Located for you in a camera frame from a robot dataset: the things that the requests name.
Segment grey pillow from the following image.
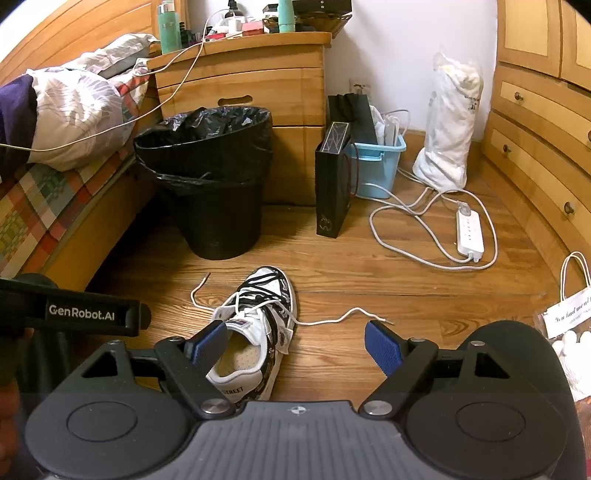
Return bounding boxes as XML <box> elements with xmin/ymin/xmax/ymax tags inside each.
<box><xmin>74</xmin><ymin>33</ymin><xmax>160</xmax><ymax>79</ymax></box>

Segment dark purple cloth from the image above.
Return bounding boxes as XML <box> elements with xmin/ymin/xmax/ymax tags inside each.
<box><xmin>0</xmin><ymin>74</ymin><xmax>38</xmax><ymax>164</ymax></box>

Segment green bottle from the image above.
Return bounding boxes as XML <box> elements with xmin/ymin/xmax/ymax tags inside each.
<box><xmin>158</xmin><ymin>0</ymin><xmax>182</xmax><ymax>55</ymax></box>

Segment clear gift bag white label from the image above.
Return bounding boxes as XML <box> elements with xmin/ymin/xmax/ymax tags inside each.
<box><xmin>533</xmin><ymin>251</ymin><xmax>591</xmax><ymax>402</ymax></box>

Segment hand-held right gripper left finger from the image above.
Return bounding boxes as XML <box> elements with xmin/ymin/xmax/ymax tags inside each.
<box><xmin>69</xmin><ymin>320</ymin><xmax>238</xmax><ymax>421</ymax></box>

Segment white shoelace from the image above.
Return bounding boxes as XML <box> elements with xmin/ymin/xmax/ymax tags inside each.
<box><xmin>191</xmin><ymin>272</ymin><xmax>396</xmax><ymax>333</ymax></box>

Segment white power strip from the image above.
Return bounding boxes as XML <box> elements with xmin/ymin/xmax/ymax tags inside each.
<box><xmin>456</xmin><ymin>209</ymin><xmax>485</xmax><ymax>258</ymax></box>

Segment black trash bin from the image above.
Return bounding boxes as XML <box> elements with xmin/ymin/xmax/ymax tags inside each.
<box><xmin>154</xmin><ymin>173</ymin><xmax>265</xmax><ymax>260</ymax></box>

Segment plaid bed sheet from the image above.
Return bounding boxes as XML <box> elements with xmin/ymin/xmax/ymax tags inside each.
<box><xmin>0</xmin><ymin>74</ymin><xmax>160</xmax><ymax>278</ymax></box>

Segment white and black sneaker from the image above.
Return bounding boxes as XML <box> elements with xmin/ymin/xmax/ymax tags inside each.
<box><xmin>205</xmin><ymin>267</ymin><xmax>297</xmax><ymax>401</ymax></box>

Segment wooden dresser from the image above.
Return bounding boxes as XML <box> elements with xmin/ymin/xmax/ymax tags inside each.
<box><xmin>480</xmin><ymin>0</ymin><xmax>591</xmax><ymax>278</ymax></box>

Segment plain black paper bag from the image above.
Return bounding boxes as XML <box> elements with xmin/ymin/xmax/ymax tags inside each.
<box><xmin>327</xmin><ymin>93</ymin><xmax>378</xmax><ymax>145</ymax></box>

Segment wooden nightstand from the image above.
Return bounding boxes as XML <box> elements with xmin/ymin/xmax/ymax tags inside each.
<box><xmin>148</xmin><ymin>32</ymin><xmax>333</xmax><ymax>206</ymax></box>

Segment thin white charging cable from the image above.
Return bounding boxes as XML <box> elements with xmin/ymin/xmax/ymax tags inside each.
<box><xmin>0</xmin><ymin>9</ymin><xmax>241</xmax><ymax>153</ymax></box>

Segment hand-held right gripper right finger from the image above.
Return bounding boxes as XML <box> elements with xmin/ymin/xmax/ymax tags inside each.
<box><xmin>358</xmin><ymin>320</ymin><xmax>532</xmax><ymax>418</ymax></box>

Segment black box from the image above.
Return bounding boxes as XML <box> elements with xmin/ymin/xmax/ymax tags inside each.
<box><xmin>293</xmin><ymin>0</ymin><xmax>353</xmax><ymax>16</ymax></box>

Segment white bear figurine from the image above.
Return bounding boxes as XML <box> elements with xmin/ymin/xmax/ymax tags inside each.
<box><xmin>551</xmin><ymin>330</ymin><xmax>591</xmax><ymax>402</ymax></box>

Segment pile of small cosmetics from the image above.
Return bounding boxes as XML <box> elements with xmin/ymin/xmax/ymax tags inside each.
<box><xmin>182</xmin><ymin>2</ymin><xmax>278</xmax><ymax>44</ymax></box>

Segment wooden bed frame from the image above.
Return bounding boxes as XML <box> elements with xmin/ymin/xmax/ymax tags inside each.
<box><xmin>0</xmin><ymin>0</ymin><xmax>190</xmax><ymax>282</ymax></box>

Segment black trash bag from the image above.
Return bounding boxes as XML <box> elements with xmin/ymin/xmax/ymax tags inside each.
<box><xmin>134</xmin><ymin>106</ymin><xmax>273</xmax><ymax>186</ymax></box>

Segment black gift bag red handles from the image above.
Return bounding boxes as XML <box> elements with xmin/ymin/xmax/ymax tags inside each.
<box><xmin>315</xmin><ymin>121</ymin><xmax>354</xmax><ymax>240</ymax></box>

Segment white power strip cable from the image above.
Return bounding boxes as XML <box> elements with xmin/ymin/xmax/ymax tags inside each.
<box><xmin>369</xmin><ymin>168</ymin><xmax>498</xmax><ymax>271</ymax></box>

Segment light blue plastic bin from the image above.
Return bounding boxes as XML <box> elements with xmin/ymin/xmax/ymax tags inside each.
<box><xmin>344</xmin><ymin>131</ymin><xmax>407</xmax><ymax>200</ymax></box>

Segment teal bottle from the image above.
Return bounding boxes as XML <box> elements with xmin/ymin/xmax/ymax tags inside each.
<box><xmin>277</xmin><ymin>0</ymin><xmax>297</xmax><ymax>34</ymax></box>

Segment white plastic bag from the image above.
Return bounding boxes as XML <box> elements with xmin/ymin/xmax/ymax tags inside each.
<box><xmin>412</xmin><ymin>46</ymin><xmax>485</xmax><ymax>191</ymax></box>

